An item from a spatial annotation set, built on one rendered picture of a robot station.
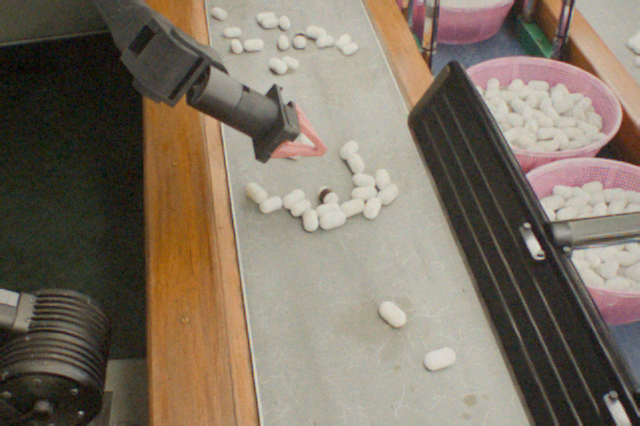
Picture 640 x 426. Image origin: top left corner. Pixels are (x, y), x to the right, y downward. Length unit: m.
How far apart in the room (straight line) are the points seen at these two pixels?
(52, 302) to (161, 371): 0.16
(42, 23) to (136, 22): 1.87
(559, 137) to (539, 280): 0.76
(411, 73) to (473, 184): 0.74
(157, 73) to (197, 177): 0.23
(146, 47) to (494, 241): 0.55
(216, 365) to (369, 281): 0.24
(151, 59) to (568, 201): 0.60
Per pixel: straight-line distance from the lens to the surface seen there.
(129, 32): 1.07
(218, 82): 1.05
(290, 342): 1.02
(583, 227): 0.62
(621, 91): 1.45
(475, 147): 0.71
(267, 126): 1.08
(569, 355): 0.57
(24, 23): 2.93
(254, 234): 1.15
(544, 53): 1.61
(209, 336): 1.00
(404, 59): 1.46
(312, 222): 1.14
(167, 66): 1.03
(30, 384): 1.00
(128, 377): 1.35
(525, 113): 1.40
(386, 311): 1.03
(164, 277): 1.07
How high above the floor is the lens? 1.53
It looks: 42 degrees down
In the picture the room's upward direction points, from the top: straight up
